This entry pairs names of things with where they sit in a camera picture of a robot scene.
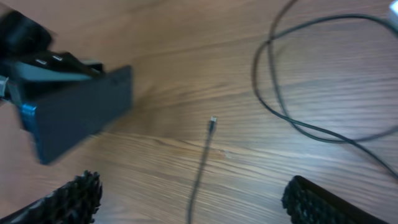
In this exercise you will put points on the black ridged right gripper left finger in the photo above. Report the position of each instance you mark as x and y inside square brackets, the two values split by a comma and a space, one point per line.
[75, 202]

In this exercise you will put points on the black ridged right gripper right finger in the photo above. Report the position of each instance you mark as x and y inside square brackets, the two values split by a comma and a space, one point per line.
[308, 203]

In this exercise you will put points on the white charger plug adapter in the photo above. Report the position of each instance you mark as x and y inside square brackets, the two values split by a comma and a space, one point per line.
[393, 12]

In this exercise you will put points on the Samsung Galaxy smartphone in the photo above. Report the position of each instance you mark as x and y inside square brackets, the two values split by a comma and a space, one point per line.
[61, 120]

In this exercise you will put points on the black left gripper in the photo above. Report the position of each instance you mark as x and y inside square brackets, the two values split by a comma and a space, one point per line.
[29, 69]

